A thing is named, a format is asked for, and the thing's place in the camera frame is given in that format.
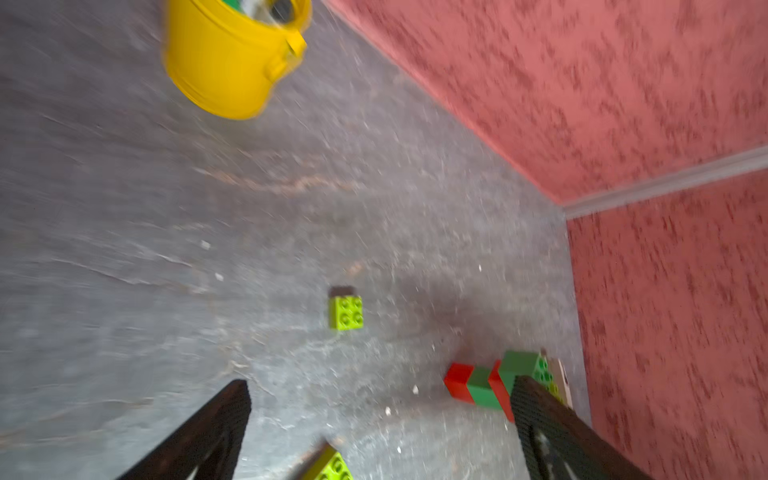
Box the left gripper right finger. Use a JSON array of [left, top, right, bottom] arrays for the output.
[[510, 375, 649, 479]]

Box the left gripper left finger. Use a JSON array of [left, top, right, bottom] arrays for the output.
[[121, 379, 251, 479]]

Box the lime 2x4 brick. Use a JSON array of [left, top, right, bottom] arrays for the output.
[[299, 444, 354, 480], [533, 354, 564, 403]]

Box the red 2x4 brick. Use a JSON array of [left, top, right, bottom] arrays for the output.
[[488, 360, 515, 423]]

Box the dark green 2x4 brick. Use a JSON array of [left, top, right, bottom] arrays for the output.
[[498, 350, 540, 394]]

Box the dark green 2x2 brick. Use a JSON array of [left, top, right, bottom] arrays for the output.
[[466, 366, 502, 410]]

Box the red 2x2 brick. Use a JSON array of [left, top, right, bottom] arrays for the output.
[[443, 363, 474, 404]]

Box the lime 2x2 brick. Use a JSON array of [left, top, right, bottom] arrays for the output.
[[329, 295, 364, 331]]

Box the yellow pencil cup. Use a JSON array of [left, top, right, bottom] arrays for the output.
[[163, 1, 312, 120]]

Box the right corner aluminium post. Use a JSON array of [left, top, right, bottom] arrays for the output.
[[562, 146, 767, 219]]

